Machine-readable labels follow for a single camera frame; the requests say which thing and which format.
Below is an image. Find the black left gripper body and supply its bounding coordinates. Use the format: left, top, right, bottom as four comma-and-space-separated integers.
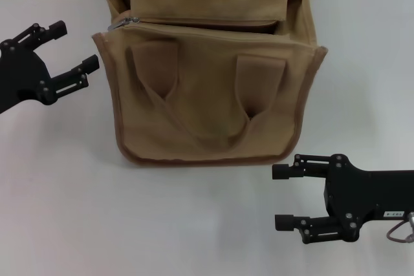
0, 38, 55, 115

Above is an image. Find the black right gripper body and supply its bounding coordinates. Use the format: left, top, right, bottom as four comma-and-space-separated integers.
324, 154, 414, 244

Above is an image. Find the silver metal zipper pull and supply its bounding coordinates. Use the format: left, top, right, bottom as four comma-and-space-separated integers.
107, 16, 140, 32

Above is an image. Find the khaki canvas food bag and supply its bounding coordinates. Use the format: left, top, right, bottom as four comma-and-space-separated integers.
91, 0, 328, 164

